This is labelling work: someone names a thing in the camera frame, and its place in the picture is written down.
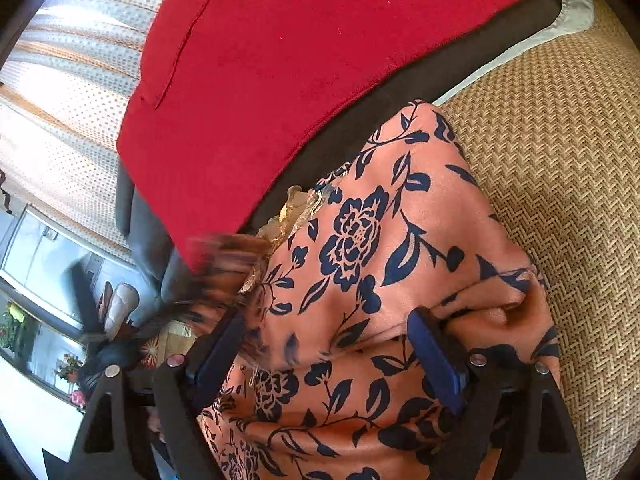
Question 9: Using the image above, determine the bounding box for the orange floral garment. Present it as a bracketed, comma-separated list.
[200, 102, 559, 479]

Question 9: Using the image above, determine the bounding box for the dark leather sofa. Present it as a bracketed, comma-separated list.
[116, 0, 561, 304]

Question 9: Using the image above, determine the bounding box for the glass display cabinet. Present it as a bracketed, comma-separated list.
[1, 206, 153, 400]

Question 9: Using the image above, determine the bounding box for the woven rattan seat mat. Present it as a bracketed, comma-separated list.
[437, 0, 639, 479]

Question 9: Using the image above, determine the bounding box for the striped dotted curtain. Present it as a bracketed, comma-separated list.
[1, 0, 163, 260]

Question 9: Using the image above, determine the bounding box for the red cushion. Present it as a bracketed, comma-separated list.
[117, 0, 523, 256]

